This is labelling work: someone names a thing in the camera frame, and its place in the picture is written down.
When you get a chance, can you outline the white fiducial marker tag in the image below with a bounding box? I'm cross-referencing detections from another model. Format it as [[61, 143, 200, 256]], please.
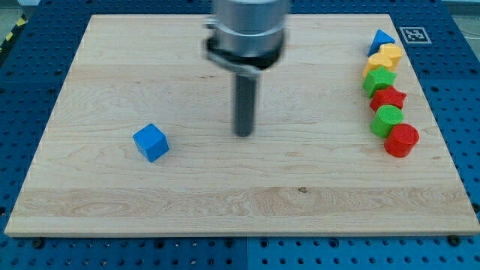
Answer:
[[400, 26, 431, 44]]

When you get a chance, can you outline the green star block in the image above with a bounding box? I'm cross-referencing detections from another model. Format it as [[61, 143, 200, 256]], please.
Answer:
[[362, 66, 397, 98]]

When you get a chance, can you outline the red star block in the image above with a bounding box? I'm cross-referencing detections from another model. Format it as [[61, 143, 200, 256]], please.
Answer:
[[370, 86, 407, 112]]

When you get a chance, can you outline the light wooden board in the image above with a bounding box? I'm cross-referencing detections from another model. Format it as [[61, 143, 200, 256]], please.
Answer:
[[5, 14, 479, 238]]

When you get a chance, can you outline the blue cube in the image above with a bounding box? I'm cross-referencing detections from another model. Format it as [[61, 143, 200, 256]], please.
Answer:
[[133, 124, 170, 163]]

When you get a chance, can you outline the green cylinder block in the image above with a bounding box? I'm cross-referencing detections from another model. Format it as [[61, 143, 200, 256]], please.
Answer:
[[370, 105, 404, 138]]

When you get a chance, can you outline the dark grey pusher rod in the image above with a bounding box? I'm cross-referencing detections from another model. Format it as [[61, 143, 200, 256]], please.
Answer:
[[233, 74, 257, 137]]

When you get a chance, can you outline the yellow heart block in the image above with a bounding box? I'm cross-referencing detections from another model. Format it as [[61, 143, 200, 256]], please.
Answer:
[[362, 52, 394, 78]]

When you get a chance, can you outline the red cylinder block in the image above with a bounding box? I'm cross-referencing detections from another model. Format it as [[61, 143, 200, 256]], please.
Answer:
[[384, 123, 420, 158]]

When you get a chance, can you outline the yellow hexagon block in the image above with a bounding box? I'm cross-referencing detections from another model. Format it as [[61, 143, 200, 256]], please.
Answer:
[[379, 43, 402, 71]]

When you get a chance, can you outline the blue triangle block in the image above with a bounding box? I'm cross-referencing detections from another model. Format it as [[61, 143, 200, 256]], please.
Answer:
[[367, 29, 395, 57]]

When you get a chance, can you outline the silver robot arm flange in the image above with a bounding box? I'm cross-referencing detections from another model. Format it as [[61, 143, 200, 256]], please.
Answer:
[[205, 0, 290, 80]]

